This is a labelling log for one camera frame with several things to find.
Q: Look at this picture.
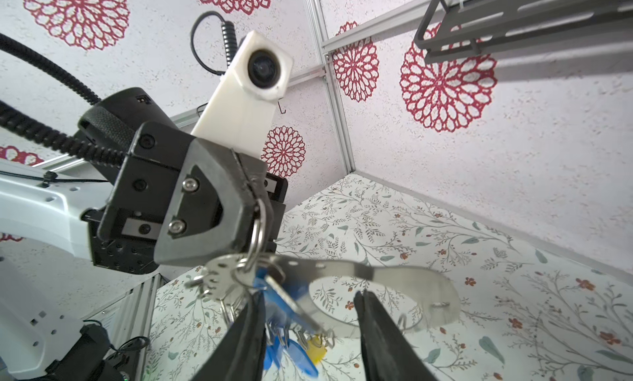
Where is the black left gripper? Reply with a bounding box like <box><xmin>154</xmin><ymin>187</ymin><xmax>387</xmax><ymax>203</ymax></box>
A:
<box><xmin>88</xmin><ymin>122</ymin><xmax>288</xmax><ymax>275</ymax></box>

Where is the grey slotted wall shelf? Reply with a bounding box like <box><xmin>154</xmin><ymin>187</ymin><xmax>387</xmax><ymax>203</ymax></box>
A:
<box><xmin>414</xmin><ymin>0</ymin><xmax>632</xmax><ymax>64</ymax></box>

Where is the keyring bunch with blue tags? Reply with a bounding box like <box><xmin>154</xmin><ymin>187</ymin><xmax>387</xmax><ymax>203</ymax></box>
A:
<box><xmin>184</xmin><ymin>197</ymin><xmax>462</xmax><ymax>379</ymax></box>

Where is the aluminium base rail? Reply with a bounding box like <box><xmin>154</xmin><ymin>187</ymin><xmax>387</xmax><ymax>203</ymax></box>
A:
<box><xmin>85</xmin><ymin>274</ymin><xmax>165</xmax><ymax>380</ymax></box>

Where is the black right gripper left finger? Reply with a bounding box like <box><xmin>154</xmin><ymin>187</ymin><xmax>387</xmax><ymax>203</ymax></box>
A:
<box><xmin>193</xmin><ymin>293</ymin><xmax>266</xmax><ymax>381</ymax></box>

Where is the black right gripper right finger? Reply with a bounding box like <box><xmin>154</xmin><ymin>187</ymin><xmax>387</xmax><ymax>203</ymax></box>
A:
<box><xmin>354</xmin><ymin>290</ymin><xmax>436</xmax><ymax>381</ymax></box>

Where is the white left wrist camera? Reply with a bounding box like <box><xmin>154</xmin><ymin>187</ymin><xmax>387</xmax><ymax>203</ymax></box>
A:
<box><xmin>191</xmin><ymin>31</ymin><xmax>293</xmax><ymax>159</ymax></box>

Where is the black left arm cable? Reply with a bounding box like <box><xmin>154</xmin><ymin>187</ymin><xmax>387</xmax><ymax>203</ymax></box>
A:
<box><xmin>0</xmin><ymin>9</ymin><xmax>238</xmax><ymax>167</ymax></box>

